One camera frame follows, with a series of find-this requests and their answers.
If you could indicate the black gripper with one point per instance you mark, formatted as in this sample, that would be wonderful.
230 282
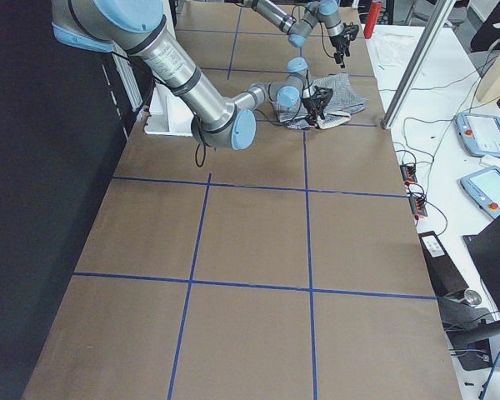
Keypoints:
340 44
312 104

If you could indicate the striped polo shirt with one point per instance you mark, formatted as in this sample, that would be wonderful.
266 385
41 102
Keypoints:
344 99

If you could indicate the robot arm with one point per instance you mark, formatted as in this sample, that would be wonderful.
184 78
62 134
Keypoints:
298 30
140 29

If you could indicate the red cylinder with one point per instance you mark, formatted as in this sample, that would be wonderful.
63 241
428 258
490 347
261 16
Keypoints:
372 18

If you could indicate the orange black terminal strip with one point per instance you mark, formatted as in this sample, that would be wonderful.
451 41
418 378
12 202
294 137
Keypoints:
408 172

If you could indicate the brown paper table cover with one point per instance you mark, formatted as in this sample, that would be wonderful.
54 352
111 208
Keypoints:
289 270

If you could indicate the far teach pendant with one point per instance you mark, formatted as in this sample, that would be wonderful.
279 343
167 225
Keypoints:
480 133

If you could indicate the teach pendant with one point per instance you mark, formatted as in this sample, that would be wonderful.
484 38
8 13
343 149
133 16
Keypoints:
480 133
484 188

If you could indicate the near teach pendant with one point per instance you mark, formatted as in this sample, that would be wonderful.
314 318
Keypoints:
484 188

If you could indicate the black power adapter box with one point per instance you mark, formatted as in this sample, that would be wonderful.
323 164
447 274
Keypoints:
444 275

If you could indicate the black monitor stand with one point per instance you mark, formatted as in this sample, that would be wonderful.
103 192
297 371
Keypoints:
473 332

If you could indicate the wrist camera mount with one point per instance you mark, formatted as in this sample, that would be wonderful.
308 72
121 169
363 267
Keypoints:
321 96
350 31

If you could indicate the aluminium frame post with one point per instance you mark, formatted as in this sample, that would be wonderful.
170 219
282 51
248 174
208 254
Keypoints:
429 35

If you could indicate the white camera pole base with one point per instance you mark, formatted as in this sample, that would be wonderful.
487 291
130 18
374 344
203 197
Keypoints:
168 114

